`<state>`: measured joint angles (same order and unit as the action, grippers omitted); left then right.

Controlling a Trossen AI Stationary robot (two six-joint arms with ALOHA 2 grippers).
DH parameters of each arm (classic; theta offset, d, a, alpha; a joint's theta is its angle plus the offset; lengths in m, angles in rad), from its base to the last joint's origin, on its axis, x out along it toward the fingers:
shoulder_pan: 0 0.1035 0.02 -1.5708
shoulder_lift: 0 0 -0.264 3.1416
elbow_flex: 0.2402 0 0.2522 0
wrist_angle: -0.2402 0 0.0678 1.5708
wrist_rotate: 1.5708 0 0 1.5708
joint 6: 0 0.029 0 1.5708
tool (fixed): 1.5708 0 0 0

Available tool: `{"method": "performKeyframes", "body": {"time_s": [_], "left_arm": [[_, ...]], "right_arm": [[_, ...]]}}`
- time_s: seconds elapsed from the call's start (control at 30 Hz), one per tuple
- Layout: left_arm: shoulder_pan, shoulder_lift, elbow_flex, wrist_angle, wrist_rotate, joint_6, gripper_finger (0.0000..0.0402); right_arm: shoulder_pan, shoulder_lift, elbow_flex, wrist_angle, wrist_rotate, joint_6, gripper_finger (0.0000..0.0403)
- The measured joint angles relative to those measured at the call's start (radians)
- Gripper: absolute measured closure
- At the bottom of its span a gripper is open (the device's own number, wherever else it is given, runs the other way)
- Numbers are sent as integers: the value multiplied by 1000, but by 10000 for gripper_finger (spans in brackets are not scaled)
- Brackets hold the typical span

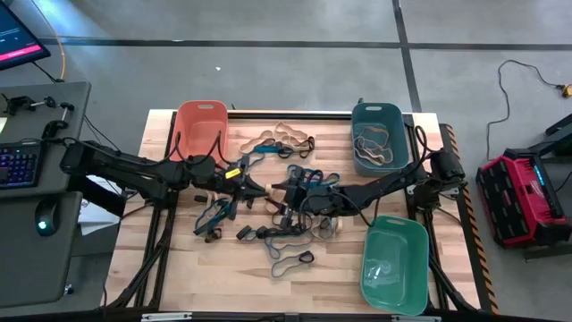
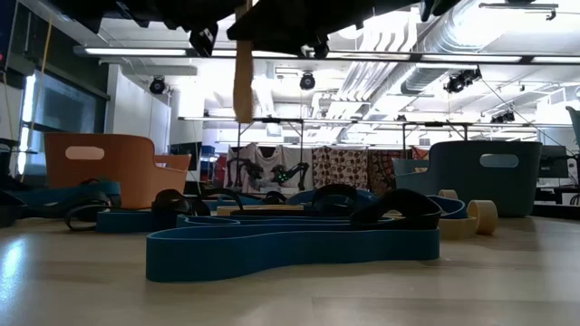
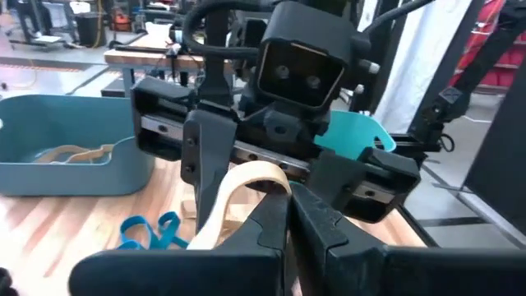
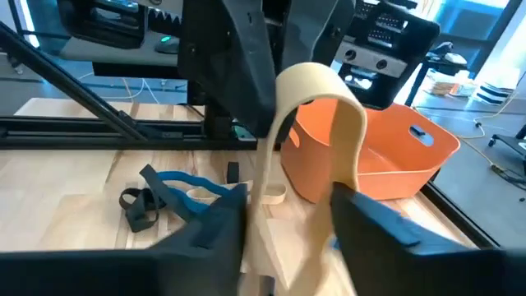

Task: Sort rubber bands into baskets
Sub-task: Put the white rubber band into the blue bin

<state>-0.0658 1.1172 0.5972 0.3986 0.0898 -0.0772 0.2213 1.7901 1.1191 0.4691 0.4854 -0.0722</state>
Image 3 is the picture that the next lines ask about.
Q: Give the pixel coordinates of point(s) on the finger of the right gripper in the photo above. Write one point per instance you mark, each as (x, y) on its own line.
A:
(328, 172)
(209, 144)

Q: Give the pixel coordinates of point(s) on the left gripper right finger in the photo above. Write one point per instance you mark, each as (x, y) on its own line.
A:
(370, 271)

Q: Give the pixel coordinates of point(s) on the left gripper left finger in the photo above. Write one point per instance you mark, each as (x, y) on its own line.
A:
(185, 271)

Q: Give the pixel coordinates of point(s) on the cream rubber band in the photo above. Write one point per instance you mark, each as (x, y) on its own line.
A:
(215, 214)
(98, 152)
(53, 154)

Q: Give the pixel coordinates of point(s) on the slate blue plastic basket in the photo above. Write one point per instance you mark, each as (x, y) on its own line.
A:
(61, 181)

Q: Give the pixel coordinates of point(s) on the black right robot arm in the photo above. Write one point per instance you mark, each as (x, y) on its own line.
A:
(485, 53)

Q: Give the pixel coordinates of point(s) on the blue rubber band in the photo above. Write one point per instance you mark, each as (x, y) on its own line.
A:
(133, 222)

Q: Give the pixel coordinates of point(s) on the teal green plastic basket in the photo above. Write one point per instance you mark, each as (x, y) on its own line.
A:
(345, 135)

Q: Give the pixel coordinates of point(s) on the background wooden table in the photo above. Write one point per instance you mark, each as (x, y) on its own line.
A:
(139, 57)

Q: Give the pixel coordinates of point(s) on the white curtain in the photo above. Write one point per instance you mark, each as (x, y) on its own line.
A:
(415, 61)

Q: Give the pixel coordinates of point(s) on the black trash bin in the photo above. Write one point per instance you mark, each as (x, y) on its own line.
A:
(90, 30)

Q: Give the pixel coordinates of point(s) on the dark flat panel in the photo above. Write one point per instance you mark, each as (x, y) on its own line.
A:
(501, 164)

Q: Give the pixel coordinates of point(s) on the red shelving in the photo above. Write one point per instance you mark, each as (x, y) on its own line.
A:
(509, 70)

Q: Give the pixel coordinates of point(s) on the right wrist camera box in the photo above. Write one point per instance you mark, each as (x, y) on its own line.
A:
(304, 74)

